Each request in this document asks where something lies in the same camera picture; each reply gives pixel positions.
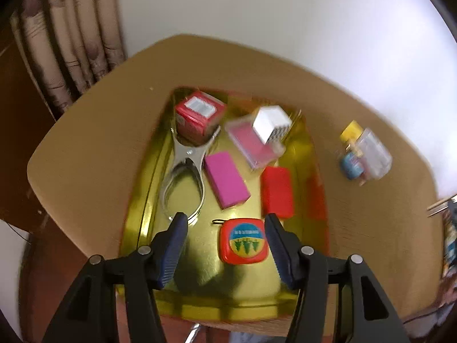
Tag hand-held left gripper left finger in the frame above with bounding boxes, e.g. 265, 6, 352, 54
42, 212, 188, 343

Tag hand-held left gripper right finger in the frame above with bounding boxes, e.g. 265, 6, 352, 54
264, 213, 409, 343

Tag red tape measure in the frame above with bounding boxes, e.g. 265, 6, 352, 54
212, 218, 269, 263

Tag red tin box gold inside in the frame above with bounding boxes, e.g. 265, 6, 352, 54
118, 86, 331, 324

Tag red block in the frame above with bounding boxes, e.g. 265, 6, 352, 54
260, 166, 295, 219

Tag pink block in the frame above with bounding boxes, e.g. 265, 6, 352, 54
203, 151, 251, 211

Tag metal hole punch pliers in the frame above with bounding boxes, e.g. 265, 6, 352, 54
161, 127, 222, 226

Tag clear box with red contents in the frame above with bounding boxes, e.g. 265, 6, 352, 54
225, 116, 286, 170

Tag white cube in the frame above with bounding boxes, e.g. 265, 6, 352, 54
252, 105, 291, 145

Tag small red box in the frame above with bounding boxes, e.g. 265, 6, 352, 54
174, 91, 228, 141

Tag metal table leg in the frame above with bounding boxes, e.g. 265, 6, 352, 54
184, 323, 201, 343

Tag person's grey trouser leg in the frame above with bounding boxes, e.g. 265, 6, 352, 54
228, 332, 287, 343

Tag clear plastic box blue label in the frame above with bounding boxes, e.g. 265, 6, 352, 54
352, 128, 392, 181

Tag yellow block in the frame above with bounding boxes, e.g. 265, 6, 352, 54
339, 121, 363, 143

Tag brown wooden door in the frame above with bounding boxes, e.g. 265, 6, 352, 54
0, 18, 58, 222

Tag beige patterned curtain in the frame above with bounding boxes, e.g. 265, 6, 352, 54
11, 0, 127, 115

